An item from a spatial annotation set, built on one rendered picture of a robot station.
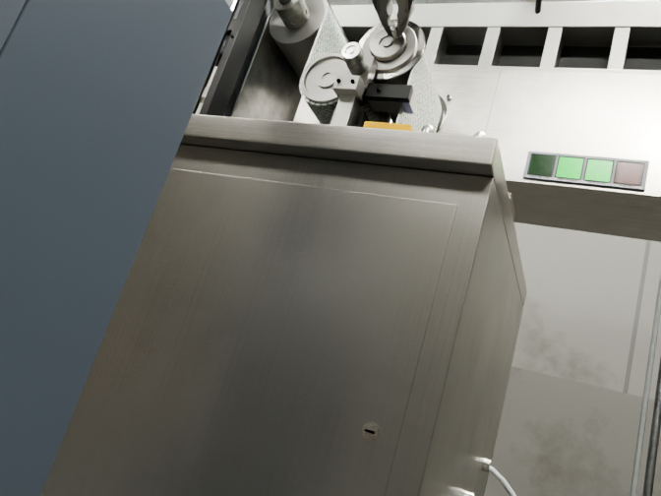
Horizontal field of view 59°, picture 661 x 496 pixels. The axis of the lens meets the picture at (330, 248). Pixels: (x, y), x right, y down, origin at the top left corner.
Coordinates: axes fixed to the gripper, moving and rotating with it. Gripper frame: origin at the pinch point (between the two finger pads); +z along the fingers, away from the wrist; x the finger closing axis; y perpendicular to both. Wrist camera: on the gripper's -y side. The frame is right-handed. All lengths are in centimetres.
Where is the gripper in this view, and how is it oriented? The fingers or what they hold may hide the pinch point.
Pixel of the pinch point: (393, 30)
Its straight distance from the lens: 125.1
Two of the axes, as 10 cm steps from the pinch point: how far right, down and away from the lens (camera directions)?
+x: -9.0, -1.6, 4.2
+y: 4.4, -4.9, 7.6
